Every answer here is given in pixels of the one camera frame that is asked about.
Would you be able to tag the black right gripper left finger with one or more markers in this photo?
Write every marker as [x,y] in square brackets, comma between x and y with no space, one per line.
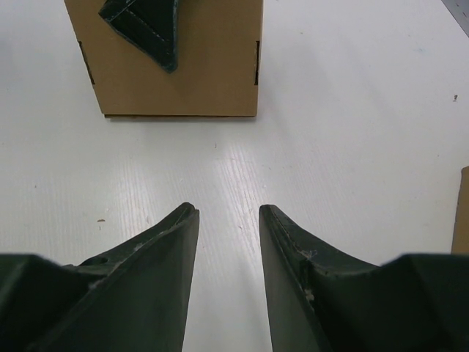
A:
[133,297]

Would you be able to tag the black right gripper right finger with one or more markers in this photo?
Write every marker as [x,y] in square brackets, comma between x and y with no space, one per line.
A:
[322,299]

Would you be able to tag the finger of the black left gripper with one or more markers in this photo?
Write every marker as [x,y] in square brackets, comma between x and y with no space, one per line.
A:
[149,25]

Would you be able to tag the large closed cardboard box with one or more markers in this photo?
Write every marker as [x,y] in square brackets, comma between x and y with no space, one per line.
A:
[460,242]

